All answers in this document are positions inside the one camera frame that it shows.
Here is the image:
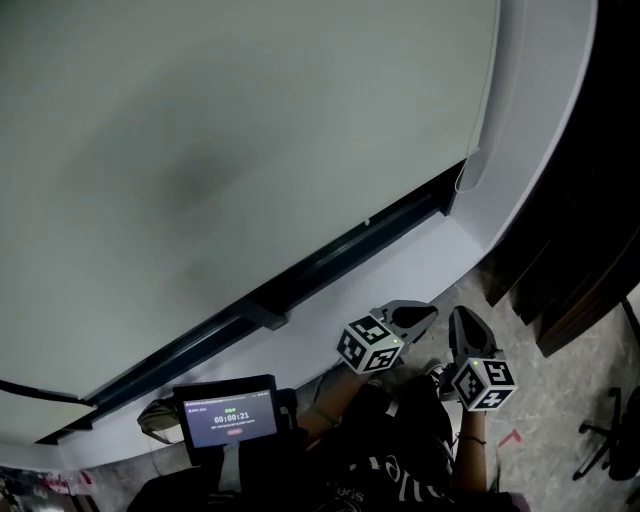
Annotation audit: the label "grey roller blind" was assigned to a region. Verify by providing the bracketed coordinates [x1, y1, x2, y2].
[0, 0, 502, 404]

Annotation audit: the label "person's right shoe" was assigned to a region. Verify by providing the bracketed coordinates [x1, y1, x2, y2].
[422, 358, 457, 402]

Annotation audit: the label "person's left forearm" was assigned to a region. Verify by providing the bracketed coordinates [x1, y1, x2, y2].
[298, 363, 362, 447]

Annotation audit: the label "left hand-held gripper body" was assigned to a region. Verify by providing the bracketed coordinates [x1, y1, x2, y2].
[337, 306, 409, 376]

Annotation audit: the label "person's black printed shirt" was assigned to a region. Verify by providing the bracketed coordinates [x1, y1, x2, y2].
[127, 429, 522, 512]

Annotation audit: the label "phone with timer screen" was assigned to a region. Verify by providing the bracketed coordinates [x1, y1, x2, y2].
[171, 373, 282, 451]

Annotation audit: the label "olive fabric bag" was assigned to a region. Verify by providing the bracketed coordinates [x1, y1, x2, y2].
[136, 398, 185, 445]

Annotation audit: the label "person's right forearm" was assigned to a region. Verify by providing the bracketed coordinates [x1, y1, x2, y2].
[451, 408, 490, 495]

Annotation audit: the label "person's black trousers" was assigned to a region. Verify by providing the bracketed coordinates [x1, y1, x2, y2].
[343, 373, 454, 452]

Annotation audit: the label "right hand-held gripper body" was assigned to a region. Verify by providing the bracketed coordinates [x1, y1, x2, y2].
[436, 346, 518, 414]

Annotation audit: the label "dark board with pale edge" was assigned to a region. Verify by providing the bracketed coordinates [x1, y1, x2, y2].
[479, 0, 640, 310]

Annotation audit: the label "white window sill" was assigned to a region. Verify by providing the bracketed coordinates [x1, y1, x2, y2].
[57, 212, 496, 474]

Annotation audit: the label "black office chair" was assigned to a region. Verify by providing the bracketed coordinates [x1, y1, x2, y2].
[571, 385, 640, 484]

